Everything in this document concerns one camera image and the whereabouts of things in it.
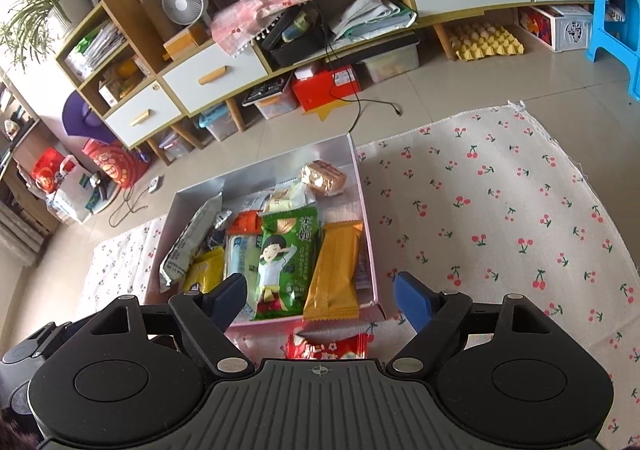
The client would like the yellow egg tray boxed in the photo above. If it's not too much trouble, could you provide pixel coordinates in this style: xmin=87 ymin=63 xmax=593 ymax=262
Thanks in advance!
xmin=445 ymin=24 xmax=525 ymax=61

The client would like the potted green plant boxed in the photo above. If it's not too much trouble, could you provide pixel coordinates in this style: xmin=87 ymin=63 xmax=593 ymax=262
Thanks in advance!
xmin=0 ymin=0 xmax=96 ymax=70

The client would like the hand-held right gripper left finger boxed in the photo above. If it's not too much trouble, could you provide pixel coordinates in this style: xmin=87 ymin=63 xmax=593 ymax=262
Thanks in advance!
xmin=87 ymin=273 xmax=255 ymax=377

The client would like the yellow snack packet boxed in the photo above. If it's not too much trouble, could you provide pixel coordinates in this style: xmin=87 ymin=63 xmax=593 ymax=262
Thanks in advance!
xmin=184 ymin=246 xmax=226 ymax=293

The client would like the white plastic bag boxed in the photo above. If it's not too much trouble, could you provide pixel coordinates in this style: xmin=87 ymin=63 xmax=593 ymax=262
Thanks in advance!
xmin=47 ymin=155 xmax=108 ymax=223

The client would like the red round decoration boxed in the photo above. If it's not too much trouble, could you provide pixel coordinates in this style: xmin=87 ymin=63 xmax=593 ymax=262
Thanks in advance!
xmin=82 ymin=140 xmax=151 ymax=188

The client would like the green snack packet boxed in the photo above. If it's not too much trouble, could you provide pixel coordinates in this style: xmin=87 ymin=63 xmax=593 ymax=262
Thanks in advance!
xmin=251 ymin=207 xmax=321 ymax=321

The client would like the orange box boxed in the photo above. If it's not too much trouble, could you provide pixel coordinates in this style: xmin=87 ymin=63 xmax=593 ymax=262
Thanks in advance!
xmin=162 ymin=24 xmax=211 ymax=61

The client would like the red shopping bag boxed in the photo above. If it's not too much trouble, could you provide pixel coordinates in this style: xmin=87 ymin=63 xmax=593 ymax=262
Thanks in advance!
xmin=30 ymin=147 xmax=68 ymax=193

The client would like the small white fan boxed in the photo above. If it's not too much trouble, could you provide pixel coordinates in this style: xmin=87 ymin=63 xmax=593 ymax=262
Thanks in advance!
xmin=161 ymin=0 xmax=208 ymax=25

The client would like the cream packet red label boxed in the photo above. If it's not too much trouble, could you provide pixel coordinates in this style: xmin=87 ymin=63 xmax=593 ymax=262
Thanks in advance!
xmin=265 ymin=182 xmax=317 ymax=215

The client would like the red cardboard box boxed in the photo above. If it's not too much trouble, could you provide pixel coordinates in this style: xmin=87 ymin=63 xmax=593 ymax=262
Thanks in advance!
xmin=292 ymin=67 xmax=361 ymax=113

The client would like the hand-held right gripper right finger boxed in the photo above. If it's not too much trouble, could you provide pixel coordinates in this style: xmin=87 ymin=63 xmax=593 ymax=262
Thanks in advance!
xmin=386 ymin=271 xmax=553 ymax=375

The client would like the large clear storage bin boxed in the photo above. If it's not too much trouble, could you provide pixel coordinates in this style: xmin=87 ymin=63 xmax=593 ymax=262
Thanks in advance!
xmin=360 ymin=47 xmax=420 ymax=83

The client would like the clear bin blue lid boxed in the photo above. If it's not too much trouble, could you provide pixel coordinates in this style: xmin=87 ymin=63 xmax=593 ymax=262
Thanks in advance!
xmin=200 ymin=104 xmax=238 ymax=141

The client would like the cherry print tablecloth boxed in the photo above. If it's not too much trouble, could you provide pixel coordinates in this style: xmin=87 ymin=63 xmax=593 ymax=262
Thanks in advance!
xmin=75 ymin=102 xmax=640 ymax=450

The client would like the gold snack packet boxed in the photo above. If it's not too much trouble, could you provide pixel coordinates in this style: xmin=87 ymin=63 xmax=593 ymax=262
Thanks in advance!
xmin=302 ymin=221 xmax=365 ymax=321

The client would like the pale green long packet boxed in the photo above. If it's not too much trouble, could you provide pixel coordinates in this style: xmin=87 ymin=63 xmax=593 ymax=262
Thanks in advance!
xmin=159 ymin=195 xmax=223 ymax=293

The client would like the white corded device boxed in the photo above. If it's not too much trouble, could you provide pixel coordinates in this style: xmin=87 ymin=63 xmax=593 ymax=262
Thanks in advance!
xmin=109 ymin=176 xmax=163 ymax=228

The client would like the orange-red snack packet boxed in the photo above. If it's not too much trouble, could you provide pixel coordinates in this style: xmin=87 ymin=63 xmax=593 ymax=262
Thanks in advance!
xmin=227 ymin=211 xmax=263 ymax=235

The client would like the pink tasselled cloth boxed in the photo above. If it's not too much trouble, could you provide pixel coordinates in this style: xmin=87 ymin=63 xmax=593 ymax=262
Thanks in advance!
xmin=210 ymin=0 xmax=461 ymax=58

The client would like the wooden low cabinet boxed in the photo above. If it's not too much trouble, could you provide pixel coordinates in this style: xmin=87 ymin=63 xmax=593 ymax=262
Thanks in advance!
xmin=55 ymin=0 xmax=606 ymax=165

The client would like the stack of papers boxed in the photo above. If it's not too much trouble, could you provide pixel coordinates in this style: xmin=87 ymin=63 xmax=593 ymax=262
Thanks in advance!
xmin=67 ymin=24 xmax=128 ymax=80

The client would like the silver chocolate packet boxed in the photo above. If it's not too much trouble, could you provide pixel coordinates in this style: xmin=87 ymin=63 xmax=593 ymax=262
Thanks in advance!
xmin=207 ymin=211 xmax=233 ymax=251

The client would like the black storage tray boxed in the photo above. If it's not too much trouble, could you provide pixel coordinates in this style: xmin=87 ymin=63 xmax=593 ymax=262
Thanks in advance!
xmin=257 ymin=7 xmax=331 ymax=68

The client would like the white patterned crate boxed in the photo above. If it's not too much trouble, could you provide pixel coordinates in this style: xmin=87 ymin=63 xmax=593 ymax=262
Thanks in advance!
xmin=517 ymin=4 xmax=596 ymax=53

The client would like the black power cable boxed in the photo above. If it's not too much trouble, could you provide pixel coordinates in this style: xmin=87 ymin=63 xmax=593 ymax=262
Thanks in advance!
xmin=285 ymin=0 xmax=403 ymax=133

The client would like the orange cracker packet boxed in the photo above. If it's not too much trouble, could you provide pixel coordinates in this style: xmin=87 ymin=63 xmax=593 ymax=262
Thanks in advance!
xmin=299 ymin=160 xmax=348 ymax=198

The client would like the red flowered snack packet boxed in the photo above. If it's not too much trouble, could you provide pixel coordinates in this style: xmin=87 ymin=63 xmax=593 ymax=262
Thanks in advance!
xmin=284 ymin=330 xmax=372 ymax=362

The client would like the long white bread packet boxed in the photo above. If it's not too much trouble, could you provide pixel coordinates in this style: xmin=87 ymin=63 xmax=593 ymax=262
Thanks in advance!
xmin=222 ymin=231 xmax=263 ymax=321

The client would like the pink cardboard box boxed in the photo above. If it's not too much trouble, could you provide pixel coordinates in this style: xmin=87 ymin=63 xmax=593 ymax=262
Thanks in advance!
xmin=145 ymin=132 xmax=386 ymax=328

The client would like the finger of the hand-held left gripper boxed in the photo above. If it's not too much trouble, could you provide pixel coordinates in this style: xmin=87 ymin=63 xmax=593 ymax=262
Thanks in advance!
xmin=1 ymin=321 xmax=93 ymax=367

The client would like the blue plastic stool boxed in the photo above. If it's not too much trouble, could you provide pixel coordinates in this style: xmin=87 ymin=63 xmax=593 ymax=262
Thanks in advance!
xmin=587 ymin=0 xmax=640 ymax=103

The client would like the clear bin dark lid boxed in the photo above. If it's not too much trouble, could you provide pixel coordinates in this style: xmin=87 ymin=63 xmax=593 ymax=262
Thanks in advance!
xmin=245 ymin=74 xmax=298 ymax=121

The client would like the white blue printed packet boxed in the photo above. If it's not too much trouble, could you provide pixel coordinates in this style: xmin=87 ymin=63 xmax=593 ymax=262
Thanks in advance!
xmin=240 ymin=190 xmax=276 ymax=213

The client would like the dark shelf unit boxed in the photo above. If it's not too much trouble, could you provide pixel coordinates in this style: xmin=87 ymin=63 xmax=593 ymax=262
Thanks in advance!
xmin=0 ymin=70 xmax=61 ymax=255

